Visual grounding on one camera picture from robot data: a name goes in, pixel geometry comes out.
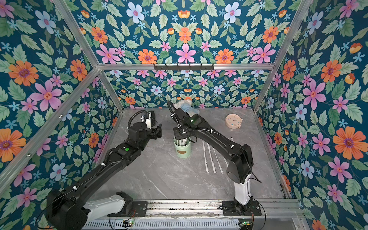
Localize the beige round alarm clock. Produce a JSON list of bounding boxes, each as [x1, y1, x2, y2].
[[225, 114, 243, 129]]

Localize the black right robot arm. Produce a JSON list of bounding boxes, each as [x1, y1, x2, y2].
[[171, 108, 254, 207]]

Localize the white teddy bear blue shirt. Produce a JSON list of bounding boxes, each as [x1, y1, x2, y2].
[[174, 99, 200, 117]]

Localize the black wall hook rail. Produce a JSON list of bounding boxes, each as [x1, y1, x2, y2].
[[153, 64, 215, 71]]

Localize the bundle of wrapped straws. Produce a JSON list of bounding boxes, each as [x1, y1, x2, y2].
[[175, 139, 190, 147]]

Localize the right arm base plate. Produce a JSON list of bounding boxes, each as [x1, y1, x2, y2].
[[218, 200, 262, 217]]

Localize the green metal straw cup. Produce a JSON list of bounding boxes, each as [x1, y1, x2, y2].
[[173, 138, 192, 159]]

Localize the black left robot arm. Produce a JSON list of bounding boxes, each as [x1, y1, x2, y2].
[[45, 122, 162, 230]]

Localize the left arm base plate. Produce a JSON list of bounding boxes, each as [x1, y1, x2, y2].
[[108, 201, 148, 218]]

